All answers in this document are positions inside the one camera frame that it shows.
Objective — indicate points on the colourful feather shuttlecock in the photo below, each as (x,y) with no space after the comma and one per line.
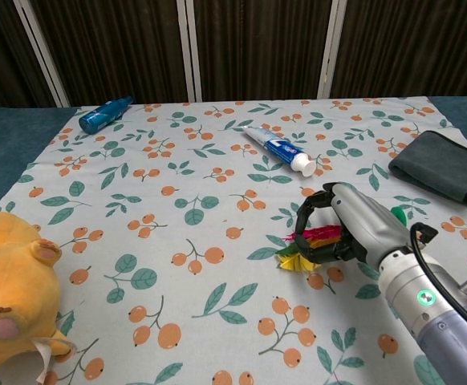
(309,248)

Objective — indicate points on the blue spray bottle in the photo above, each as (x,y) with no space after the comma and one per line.
(101,116)

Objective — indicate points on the white blue toothpaste tube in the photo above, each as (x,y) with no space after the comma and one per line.
(279,148)

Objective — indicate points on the floral patterned tablecloth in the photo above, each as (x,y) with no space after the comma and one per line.
(177,248)

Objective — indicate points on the folded dark grey towel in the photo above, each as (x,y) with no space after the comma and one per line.
(442,168)

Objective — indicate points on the yellow plush toy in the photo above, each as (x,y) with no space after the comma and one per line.
(13,288)

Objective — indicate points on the dark folding screen partition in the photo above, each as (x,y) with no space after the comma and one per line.
(233,48)

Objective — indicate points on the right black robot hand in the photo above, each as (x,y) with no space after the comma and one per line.
(358,224)

